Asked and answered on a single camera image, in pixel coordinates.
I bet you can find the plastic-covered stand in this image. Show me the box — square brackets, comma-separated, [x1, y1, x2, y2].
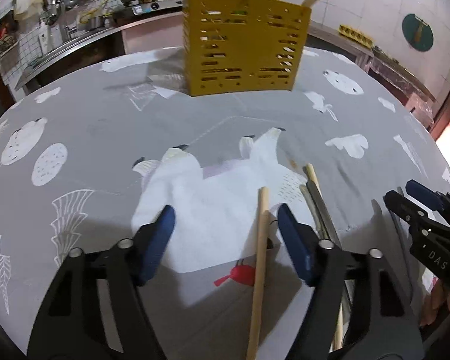
[367, 58, 437, 121]

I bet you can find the long wooden board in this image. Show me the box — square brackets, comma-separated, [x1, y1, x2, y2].
[371, 45, 436, 94]

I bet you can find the white detergent bottle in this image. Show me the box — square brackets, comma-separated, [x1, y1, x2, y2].
[37, 22, 53, 55]

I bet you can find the white hanging cloth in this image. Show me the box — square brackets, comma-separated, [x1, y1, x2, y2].
[13, 0, 44, 21]

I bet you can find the steel gas stove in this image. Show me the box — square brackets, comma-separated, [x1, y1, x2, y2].
[130, 0, 184, 16]

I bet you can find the yellow egg tray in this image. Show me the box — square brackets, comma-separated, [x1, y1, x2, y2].
[338, 24, 374, 46]

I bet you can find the grey polar bear tablecloth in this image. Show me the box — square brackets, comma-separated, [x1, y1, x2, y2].
[0, 45, 450, 360]

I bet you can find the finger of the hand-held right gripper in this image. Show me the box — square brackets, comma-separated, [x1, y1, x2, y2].
[405, 180, 450, 229]
[383, 190, 441, 230]

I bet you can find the red and black hanging bag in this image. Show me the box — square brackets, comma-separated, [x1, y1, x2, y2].
[0, 19, 17, 53]

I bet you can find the round green wall board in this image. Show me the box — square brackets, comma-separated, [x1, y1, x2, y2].
[402, 13, 434, 52]

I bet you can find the steel sink faucet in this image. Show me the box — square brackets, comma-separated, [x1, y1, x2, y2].
[41, 0, 77, 40]

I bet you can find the person's right hand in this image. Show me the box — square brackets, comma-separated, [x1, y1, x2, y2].
[420, 275, 450, 327]

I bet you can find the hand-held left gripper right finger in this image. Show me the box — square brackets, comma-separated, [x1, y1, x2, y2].
[277, 202, 424, 360]

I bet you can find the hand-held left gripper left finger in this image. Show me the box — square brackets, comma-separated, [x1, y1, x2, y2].
[27, 204, 177, 360]

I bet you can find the kitchen counter cabinet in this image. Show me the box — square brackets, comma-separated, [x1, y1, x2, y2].
[307, 22, 376, 69]

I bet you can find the steel sink counter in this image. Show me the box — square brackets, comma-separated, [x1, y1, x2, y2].
[13, 11, 184, 91]

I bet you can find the white wire grid panel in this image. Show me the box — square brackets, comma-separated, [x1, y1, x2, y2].
[0, 7, 27, 87]

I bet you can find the yellow perforated utensil holder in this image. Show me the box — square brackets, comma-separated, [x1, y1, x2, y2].
[182, 0, 313, 97]

